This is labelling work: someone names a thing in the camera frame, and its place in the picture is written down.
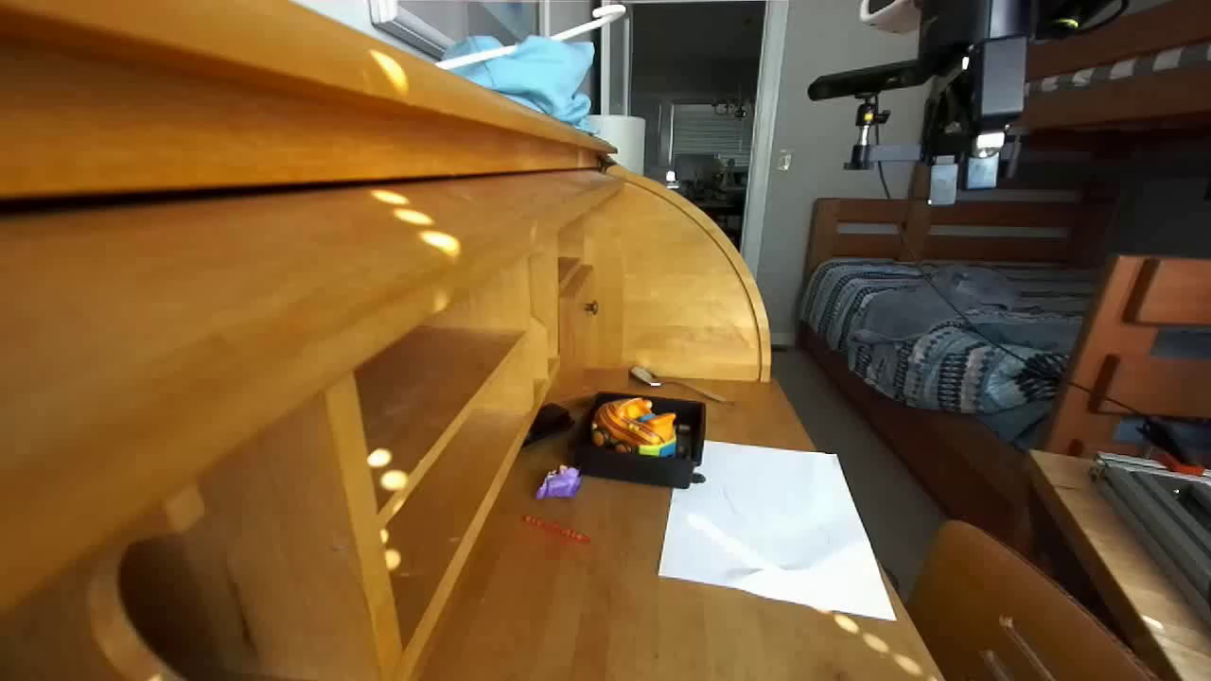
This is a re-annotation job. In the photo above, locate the blue towel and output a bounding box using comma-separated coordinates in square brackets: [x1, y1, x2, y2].
[448, 34, 595, 127]

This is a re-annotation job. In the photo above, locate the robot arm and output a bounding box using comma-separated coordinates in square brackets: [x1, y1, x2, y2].
[921, 0, 1031, 206]

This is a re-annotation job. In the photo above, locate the metal tool on desk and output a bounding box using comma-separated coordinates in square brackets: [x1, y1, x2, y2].
[627, 365, 728, 405]

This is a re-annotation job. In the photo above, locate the orange toy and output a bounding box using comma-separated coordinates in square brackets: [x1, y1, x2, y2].
[590, 397, 676, 459]

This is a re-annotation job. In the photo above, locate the black plastic tray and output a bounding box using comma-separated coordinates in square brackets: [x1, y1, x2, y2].
[570, 395, 703, 489]

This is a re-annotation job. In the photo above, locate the purple small toy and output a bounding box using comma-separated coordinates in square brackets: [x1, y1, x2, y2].
[539, 464, 584, 498]

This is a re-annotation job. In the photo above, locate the red pen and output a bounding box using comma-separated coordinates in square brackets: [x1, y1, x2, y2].
[523, 516, 590, 545]

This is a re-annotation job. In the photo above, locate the white paper sheet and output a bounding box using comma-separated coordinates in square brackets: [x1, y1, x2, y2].
[660, 438, 892, 619]

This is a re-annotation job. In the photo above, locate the white rod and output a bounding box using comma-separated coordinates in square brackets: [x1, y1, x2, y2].
[436, 4, 627, 71]

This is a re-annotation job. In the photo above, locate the bunk bed with striped bedding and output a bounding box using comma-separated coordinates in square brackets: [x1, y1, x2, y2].
[800, 0, 1211, 545]

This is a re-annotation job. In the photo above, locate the wooden chair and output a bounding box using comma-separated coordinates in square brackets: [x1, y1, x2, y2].
[907, 522, 1159, 681]

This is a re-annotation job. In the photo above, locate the wooden side table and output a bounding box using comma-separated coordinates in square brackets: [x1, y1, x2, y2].
[1031, 452, 1211, 681]

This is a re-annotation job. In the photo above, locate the black camera on stand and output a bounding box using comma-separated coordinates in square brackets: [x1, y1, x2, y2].
[806, 59, 936, 169]

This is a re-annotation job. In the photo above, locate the aluminium rail equipment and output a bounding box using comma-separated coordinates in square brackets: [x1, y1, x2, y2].
[1094, 453, 1211, 618]

